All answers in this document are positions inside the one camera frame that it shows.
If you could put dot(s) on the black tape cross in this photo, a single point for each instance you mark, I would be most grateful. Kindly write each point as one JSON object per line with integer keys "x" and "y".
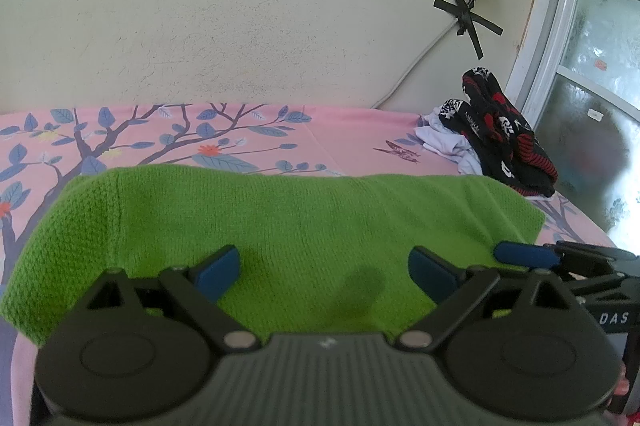
{"x": 467, "y": 18}

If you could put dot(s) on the pink floral bedsheet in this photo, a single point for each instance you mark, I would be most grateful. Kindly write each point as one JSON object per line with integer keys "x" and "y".
{"x": 320, "y": 141}

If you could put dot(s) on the white window sticker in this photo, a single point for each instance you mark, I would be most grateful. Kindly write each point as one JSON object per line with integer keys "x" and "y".
{"x": 595, "y": 114}

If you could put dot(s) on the white garment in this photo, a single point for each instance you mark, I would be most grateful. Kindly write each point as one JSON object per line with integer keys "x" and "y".
{"x": 447, "y": 141}

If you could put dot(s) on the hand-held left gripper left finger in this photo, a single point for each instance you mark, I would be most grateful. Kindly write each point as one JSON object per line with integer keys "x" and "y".
{"x": 217, "y": 273}

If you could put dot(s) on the white framed frosted window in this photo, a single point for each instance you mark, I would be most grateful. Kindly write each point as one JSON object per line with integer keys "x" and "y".
{"x": 595, "y": 31}

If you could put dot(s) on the green black white knit sweater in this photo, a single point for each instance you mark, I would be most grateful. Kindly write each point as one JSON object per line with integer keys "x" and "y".
{"x": 300, "y": 226}

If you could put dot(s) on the black red patterned garment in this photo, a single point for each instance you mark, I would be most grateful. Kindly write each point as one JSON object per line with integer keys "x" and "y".
{"x": 505, "y": 136}

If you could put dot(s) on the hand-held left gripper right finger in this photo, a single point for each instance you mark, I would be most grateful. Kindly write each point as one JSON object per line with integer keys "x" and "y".
{"x": 432, "y": 276}

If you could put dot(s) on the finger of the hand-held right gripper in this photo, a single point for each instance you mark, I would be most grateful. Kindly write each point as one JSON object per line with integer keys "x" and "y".
{"x": 522, "y": 253}
{"x": 595, "y": 286}

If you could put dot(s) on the orange window sticker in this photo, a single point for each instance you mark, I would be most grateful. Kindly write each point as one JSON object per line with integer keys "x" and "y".
{"x": 600, "y": 65}

